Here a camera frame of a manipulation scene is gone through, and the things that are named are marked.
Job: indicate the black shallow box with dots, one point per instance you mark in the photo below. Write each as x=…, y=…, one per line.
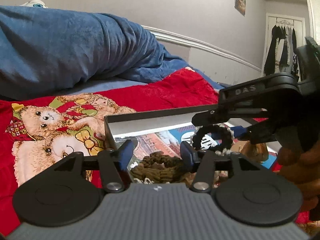
x=150, y=123

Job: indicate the printed paper sheet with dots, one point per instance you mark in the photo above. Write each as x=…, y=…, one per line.
x=160, y=142

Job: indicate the light blue bed sheet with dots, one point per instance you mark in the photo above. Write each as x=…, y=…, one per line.
x=107, y=84

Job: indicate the printed pillow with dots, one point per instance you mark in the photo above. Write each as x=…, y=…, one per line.
x=33, y=3

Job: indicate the hanging dark clothes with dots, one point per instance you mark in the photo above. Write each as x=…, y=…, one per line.
x=277, y=50

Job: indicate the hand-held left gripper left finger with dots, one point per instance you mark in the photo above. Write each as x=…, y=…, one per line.
x=126, y=153

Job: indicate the olive green scrunchie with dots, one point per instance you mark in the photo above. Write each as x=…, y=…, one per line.
x=160, y=172

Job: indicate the dark scrunchie with pale trim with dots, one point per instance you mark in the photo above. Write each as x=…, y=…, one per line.
x=225, y=135

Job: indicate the blue plush blanket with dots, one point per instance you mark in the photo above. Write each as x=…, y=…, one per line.
x=62, y=45

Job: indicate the white bed frame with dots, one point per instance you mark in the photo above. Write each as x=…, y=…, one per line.
x=200, y=45

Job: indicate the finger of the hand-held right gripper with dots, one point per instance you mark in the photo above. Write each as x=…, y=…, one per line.
x=250, y=90
x=240, y=131

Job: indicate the person's right hand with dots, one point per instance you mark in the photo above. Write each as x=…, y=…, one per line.
x=297, y=171

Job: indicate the brown triangular packet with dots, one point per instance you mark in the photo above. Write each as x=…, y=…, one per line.
x=253, y=150

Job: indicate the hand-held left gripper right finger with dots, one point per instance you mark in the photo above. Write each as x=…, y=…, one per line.
x=186, y=155

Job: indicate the red printed bear blanket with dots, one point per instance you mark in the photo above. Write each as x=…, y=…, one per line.
x=175, y=92

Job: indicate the white louvered door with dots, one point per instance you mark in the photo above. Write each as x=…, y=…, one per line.
x=313, y=10

